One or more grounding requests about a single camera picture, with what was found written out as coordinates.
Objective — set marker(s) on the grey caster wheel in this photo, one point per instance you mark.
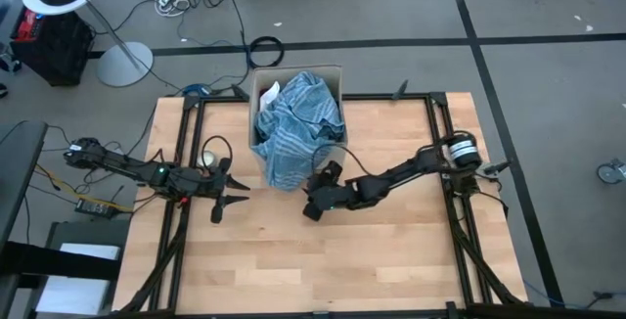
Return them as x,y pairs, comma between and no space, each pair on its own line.
611,172

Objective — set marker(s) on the white floor lamp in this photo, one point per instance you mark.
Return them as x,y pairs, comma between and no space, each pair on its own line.
124,64

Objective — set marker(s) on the black aluminium table frame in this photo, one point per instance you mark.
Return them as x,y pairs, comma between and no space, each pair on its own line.
381,97

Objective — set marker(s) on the red clip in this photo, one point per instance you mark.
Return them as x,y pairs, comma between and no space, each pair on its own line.
184,202

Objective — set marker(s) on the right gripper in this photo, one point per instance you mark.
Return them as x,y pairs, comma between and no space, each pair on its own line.
340,195

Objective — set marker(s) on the black frame bracket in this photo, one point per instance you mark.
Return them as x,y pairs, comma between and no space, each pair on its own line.
400,90
240,93

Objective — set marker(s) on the blue striped towel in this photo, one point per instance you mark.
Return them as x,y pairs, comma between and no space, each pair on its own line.
293,133

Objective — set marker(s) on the black power brick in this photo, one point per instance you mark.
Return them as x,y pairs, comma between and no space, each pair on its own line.
93,208

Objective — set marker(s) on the white sock with printed label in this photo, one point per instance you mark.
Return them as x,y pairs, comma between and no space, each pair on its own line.
270,96

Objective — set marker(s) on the black crate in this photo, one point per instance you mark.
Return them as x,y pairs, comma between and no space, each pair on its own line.
58,50

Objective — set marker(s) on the black desk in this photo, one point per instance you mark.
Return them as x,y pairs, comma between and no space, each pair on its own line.
19,172

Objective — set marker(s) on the red box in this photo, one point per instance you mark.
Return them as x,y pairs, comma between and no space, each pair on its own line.
25,24

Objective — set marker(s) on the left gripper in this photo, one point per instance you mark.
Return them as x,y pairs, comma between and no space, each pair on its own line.
195,184

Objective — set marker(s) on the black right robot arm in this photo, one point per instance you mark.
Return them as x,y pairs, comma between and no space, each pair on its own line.
406,172

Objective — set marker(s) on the grey frame bracket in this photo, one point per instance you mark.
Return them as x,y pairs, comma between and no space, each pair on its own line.
496,167

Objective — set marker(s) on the grey cart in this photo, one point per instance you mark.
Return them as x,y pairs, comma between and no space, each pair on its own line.
83,231

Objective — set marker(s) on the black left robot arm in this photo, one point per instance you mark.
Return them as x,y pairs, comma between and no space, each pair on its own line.
117,162

